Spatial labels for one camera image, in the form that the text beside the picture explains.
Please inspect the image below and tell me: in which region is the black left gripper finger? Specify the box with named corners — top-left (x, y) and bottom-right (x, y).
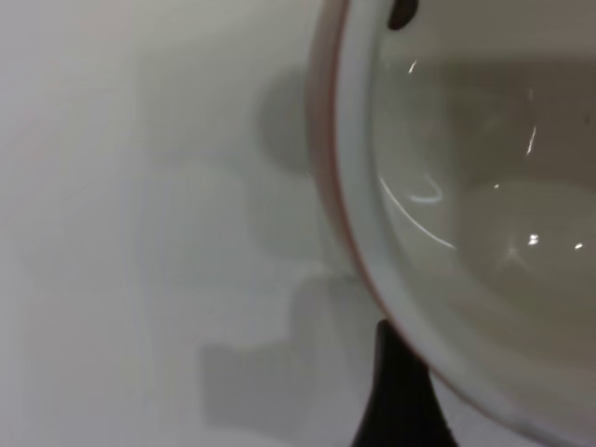
top-left (351, 319), bottom-right (455, 447)

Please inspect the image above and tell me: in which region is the red ceramic mug white inside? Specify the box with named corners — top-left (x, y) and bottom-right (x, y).
top-left (305, 0), bottom-right (596, 447)

